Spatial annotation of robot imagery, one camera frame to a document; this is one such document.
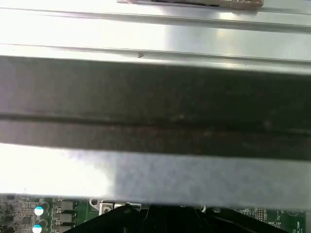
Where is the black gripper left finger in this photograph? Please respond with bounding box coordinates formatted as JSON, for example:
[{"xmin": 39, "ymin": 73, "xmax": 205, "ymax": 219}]
[{"xmin": 62, "ymin": 204, "xmax": 175, "ymax": 233}]

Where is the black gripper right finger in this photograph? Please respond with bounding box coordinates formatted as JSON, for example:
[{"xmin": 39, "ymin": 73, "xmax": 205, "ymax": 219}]
[{"xmin": 174, "ymin": 206, "xmax": 285, "ymax": 233}]

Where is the CPU socket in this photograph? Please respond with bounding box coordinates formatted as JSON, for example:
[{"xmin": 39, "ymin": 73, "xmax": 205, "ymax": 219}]
[{"xmin": 88, "ymin": 198, "xmax": 143, "ymax": 216}]

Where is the green motherboard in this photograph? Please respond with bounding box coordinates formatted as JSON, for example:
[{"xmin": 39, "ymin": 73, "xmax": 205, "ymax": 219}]
[{"xmin": 0, "ymin": 193, "xmax": 311, "ymax": 233}]

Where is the grey square choke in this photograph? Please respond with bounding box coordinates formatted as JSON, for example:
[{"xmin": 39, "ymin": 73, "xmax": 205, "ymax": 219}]
[
  {"xmin": 53, "ymin": 224, "xmax": 73, "ymax": 233},
  {"xmin": 53, "ymin": 212, "xmax": 75, "ymax": 223},
  {"xmin": 54, "ymin": 200, "xmax": 75, "ymax": 212}
]

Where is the silver blue-top capacitor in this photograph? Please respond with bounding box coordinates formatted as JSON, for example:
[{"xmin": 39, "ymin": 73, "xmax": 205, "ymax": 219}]
[
  {"xmin": 31, "ymin": 219, "xmax": 49, "ymax": 233},
  {"xmin": 33, "ymin": 202, "xmax": 51, "ymax": 216}
]

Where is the black open PC case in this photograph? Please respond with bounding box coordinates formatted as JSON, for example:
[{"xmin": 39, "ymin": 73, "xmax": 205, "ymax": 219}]
[{"xmin": 0, "ymin": 54, "xmax": 311, "ymax": 206}]

